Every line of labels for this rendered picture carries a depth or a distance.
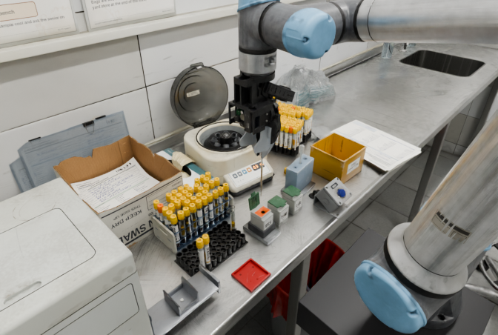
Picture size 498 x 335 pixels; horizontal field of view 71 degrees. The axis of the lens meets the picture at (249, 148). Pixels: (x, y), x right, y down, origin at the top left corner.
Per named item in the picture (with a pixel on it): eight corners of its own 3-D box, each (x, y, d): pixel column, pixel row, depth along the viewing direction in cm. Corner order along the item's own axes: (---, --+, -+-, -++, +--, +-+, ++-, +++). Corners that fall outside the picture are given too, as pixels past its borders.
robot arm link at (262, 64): (256, 41, 73) (287, 49, 68) (255, 63, 75) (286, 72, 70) (230, 49, 68) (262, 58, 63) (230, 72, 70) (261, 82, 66)
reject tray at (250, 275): (251, 293, 81) (251, 290, 80) (230, 276, 85) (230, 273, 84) (270, 275, 85) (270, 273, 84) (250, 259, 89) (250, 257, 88)
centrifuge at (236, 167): (224, 203, 107) (222, 170, 100) (178, 159, 127) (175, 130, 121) (283, 175, 119) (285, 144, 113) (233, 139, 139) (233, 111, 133)
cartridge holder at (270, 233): (267, 246, 93) (267, 236, 91) (242, 229, 98) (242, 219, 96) (280, 235, 96) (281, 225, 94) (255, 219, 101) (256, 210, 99)
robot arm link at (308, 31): (355, 5, 57) (305, -4, 64) (306, 14, 51) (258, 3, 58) (347, 54, 61) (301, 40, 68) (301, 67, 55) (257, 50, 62)
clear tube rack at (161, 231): (176, 255, 90) (173, 235, 86) (154, 235, 96) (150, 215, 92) (233, 216, 102) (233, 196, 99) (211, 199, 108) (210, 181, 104)
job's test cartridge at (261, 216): (263, 236, 94) (264, 219, 90) (250, 228, 96) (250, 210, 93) (273, 228, 96) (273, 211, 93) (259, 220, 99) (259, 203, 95)
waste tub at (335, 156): (339, 187, 113) (344, 161, 108) (307, 170, 122) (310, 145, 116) (362, 170, 121) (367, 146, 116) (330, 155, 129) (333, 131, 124)
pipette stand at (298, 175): (299, 201, 108) (301, 175, 103) (280, 192, 111) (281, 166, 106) (315, 184, 115) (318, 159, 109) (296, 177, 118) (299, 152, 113)
